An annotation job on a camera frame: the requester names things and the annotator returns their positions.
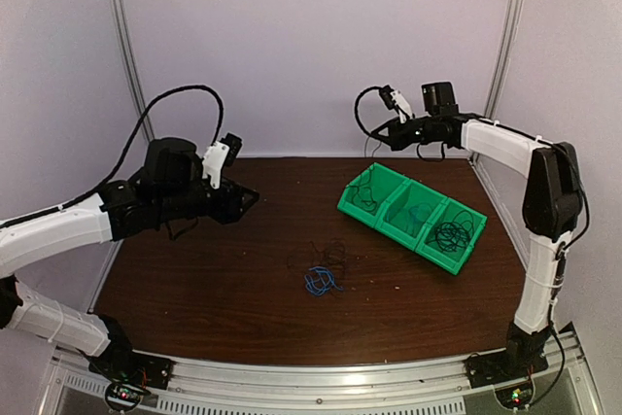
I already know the left aluminium frame post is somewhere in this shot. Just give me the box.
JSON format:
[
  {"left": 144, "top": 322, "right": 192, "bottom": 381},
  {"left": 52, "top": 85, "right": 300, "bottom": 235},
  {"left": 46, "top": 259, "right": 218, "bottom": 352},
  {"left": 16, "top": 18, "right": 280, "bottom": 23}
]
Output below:
[{"left": 110, "top": 0, "right": 147, "bottom": 117}]

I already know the aluminium frame post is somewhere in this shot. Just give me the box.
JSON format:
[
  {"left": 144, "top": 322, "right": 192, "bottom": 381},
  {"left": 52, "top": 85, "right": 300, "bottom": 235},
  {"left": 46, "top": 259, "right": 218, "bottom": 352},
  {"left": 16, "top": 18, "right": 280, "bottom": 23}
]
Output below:
[
  {"left": 110, "top": 0, "right": 147, "bottom": 117},
  {"left": 467, "top": 0, "right": 530, "bottom": 164}
]

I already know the right black sleeved cable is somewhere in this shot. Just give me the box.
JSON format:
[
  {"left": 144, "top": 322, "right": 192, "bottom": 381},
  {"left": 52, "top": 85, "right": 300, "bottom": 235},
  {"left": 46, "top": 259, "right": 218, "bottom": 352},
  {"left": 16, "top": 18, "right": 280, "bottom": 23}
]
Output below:
[{"left": 353, "top": 86, "right": 448, "bottom": 162}]

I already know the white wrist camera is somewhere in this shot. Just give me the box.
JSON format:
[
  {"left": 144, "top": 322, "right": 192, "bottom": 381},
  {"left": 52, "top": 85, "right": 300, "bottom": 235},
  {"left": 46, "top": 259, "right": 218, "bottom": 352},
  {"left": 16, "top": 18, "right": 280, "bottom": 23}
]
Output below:
[
  {"left": 379, "top": 85, "right": 414, "bottom": 124},
  {"left": 202, "top": 133, "right": 243, "bottom": 190}
]

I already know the right circuit board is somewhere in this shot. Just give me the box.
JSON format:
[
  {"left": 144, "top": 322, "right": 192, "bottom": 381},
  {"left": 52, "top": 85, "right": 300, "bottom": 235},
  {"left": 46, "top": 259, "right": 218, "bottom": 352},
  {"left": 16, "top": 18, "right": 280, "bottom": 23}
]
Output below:
[{"left": 496, "top": 386, "right": 534, "bottom": 409}]

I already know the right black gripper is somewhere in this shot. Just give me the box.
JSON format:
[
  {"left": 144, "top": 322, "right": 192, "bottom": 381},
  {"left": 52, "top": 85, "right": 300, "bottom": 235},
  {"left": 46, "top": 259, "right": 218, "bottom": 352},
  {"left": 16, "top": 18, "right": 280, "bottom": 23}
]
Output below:
[{"left": 373, "top": 115, "right": 441, "bottom": 150}]

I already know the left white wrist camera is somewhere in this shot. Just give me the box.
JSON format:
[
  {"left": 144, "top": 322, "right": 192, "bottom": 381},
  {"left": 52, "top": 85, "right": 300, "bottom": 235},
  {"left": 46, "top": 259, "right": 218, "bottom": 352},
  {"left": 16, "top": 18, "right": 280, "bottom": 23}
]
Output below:
[{"left": 202, "top": 133, "right": 243, "bottom": 190}]

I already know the left circuit board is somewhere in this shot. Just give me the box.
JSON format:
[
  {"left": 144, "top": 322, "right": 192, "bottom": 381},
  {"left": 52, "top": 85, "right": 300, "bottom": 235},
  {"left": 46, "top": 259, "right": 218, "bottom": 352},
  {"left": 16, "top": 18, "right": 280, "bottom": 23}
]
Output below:
[{"left": 104, "top": 382, "right": 151, "bottom": 412}]

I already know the right aluminium frame post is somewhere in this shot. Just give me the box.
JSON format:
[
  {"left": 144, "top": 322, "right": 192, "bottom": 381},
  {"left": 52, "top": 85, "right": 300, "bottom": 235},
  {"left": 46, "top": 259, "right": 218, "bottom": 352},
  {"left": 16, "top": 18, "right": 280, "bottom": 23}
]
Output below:
[{"left": 467, "top": 0, "right": 530, "bottom": 164}]

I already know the green three-compartment bin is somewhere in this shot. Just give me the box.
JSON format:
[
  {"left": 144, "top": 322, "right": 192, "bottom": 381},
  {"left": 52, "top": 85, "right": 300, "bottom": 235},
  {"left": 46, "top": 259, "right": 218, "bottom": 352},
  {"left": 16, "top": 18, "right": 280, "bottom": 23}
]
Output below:
[{"left": 337, "top": 162, "right": 488, "bottom": 275}]

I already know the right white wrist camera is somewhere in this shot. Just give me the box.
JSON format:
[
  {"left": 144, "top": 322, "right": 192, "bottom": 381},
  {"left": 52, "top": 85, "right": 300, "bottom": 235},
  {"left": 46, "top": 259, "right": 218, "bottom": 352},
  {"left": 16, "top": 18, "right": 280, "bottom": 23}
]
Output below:
[{"left": 379, "top": 85, "right": 414, "bottom": 124}]

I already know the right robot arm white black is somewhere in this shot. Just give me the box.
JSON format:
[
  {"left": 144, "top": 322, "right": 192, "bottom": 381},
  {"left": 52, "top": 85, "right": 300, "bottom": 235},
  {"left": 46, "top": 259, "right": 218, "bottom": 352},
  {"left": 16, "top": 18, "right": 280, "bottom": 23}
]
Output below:
[{"left": 364, "top": 82, "right": 588, "bottom": 378}]

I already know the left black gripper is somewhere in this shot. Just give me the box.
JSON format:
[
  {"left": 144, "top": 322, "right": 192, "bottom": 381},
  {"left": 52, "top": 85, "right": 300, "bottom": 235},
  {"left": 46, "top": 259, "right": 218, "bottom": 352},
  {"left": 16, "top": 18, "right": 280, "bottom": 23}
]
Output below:
[{"left": 156, "top": 170, "right": 259, "bottom": 224}]

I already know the black sleeved cable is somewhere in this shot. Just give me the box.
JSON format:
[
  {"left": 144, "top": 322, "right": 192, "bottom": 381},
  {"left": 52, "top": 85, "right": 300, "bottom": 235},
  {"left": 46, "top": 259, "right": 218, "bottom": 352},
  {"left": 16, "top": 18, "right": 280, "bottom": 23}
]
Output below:
[
  {"left": 0, "top": 85, "right": 227, "bottom": 229},
  {"left": 353, "top": 86, "right": 448, "bottom": 162}
]

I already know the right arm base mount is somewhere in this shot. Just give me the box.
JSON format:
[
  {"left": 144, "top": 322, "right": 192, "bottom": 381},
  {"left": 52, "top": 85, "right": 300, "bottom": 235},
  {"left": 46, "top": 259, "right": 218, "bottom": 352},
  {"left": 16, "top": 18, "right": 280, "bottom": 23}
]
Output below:
[{"left": 465, "top": 351, "right": 549, "bottom": 389}]

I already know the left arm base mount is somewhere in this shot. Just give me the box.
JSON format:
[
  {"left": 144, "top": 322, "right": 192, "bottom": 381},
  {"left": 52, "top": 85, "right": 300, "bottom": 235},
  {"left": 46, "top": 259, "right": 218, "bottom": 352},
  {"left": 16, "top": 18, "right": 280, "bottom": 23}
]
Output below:
[{"left": 84, "top": 351, "right": 173, "bottom": 390}]

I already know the circuit board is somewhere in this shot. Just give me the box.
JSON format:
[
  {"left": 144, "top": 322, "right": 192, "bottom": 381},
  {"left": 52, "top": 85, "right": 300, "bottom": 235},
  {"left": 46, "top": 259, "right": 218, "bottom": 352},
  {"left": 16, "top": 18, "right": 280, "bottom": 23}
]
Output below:
[
  {"left": 496, "top": 386, "right": 534, "bottom": 409},
  {"left": 104, "top": 382, "right": 151, "bottom": 412}
]

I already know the left black sleeved cable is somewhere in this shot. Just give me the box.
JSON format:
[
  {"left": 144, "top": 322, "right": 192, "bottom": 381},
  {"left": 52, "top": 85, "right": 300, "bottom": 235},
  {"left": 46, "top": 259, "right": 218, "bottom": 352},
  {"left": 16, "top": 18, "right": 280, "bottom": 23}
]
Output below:
[{"left": 0, "top": 85, "right": 227, "bottom": 229}]

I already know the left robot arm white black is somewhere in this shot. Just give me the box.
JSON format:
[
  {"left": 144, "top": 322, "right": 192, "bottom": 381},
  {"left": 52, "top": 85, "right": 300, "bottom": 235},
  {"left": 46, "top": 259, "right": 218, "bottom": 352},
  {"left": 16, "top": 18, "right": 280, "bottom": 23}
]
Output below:
[{"left": 1, "top": 134, "right": 259, "bottom": 380}]

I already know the front aluminium rail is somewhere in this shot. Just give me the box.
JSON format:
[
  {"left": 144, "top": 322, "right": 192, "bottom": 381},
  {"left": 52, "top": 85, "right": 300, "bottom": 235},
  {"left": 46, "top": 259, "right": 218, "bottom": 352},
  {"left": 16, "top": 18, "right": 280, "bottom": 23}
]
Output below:
[{"left": 46, "top": 331, "right": 599, "bottom": 415}]

